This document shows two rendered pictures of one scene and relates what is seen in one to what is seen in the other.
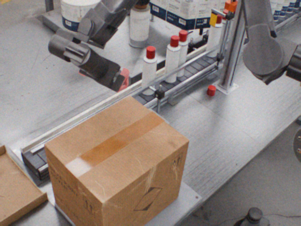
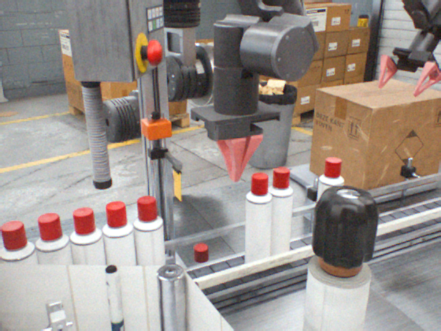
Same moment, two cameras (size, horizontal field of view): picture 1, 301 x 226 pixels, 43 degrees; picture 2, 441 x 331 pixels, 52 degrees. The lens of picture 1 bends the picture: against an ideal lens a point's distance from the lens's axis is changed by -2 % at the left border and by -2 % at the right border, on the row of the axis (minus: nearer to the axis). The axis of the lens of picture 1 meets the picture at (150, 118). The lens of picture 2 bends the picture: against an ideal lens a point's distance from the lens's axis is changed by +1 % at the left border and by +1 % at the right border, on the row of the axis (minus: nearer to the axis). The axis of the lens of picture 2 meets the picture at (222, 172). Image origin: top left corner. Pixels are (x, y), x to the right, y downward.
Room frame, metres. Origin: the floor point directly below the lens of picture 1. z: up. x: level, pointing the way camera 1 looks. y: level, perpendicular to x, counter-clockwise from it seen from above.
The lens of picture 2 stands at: (2.07, 0.12, 1.44)
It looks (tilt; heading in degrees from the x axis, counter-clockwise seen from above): 24 degrees down; 202
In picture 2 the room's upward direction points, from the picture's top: straight up
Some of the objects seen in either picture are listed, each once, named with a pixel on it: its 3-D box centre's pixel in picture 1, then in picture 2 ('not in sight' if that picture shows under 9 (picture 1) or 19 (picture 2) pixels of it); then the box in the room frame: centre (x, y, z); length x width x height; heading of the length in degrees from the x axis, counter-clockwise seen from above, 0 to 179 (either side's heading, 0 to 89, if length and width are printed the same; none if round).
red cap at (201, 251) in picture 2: (211, 90); (201, 252); (1.27, -0.25, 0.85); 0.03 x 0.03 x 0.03
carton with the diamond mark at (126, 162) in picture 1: (117, 174); (376, 135); (0.68, 0.08, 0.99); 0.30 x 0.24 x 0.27; 138
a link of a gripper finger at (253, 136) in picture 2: not in sight; (227, 150); (1.55, -0.07, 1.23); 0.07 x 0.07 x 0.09; 49
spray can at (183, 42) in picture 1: (180, 54); (258, 222); (1.31, -0.10, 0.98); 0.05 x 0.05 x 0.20
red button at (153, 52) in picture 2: not in sight; (151, 53); (1.45, -0.24, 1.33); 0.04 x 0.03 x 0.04; 13
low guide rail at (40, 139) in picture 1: (141, 82); (336, 242); (1.20, 0.05, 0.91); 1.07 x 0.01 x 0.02; 138
